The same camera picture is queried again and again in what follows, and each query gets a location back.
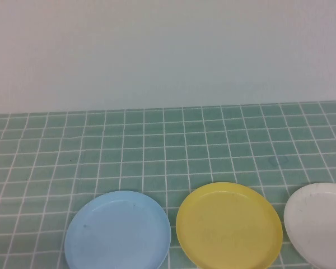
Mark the green white checked tablecloth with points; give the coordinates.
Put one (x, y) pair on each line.
(156, 145)

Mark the yellow plastic plate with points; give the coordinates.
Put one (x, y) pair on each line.
(229, 224)

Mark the white plastic plate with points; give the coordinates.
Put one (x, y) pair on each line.
(319, 221)

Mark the light blue plastic plate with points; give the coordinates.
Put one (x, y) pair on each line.
(117, 232)

